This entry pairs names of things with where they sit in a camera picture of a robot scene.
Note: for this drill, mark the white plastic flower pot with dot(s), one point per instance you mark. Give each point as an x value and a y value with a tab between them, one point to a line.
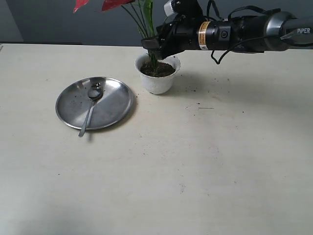
157	85

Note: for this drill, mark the dark soil in pot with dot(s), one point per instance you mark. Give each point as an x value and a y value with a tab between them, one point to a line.
159	69

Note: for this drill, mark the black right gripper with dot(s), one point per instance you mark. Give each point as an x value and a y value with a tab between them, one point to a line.
174	37

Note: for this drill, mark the round stainless steel plate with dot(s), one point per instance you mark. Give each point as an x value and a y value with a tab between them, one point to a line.
73	103

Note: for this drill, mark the stainless steel spork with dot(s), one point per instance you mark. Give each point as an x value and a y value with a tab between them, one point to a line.
95	93

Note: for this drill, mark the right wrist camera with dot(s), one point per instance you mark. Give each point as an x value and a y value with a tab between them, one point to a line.
189	8

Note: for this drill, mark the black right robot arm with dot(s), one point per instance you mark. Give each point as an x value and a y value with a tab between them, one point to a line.
249	34

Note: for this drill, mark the red artificial anthurium flower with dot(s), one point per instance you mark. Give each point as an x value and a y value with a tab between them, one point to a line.
141	11

